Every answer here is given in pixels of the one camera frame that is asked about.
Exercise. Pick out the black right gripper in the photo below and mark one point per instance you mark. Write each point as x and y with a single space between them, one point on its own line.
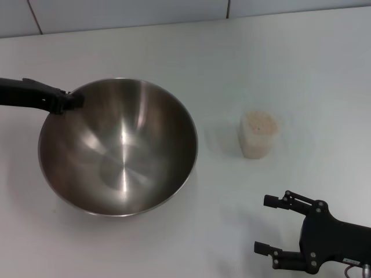
336 240

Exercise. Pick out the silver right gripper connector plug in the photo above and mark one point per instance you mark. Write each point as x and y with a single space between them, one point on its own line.
364 270

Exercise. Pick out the stainless steel mixing bowl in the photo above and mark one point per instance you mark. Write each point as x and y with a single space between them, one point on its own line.
121 150

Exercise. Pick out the transparent plastic cup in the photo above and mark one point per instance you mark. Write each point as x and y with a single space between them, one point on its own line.
255 147

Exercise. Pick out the clear plastic cup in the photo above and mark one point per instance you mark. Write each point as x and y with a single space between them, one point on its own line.
262 124

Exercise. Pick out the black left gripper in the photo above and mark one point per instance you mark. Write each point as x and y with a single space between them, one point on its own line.
20 94

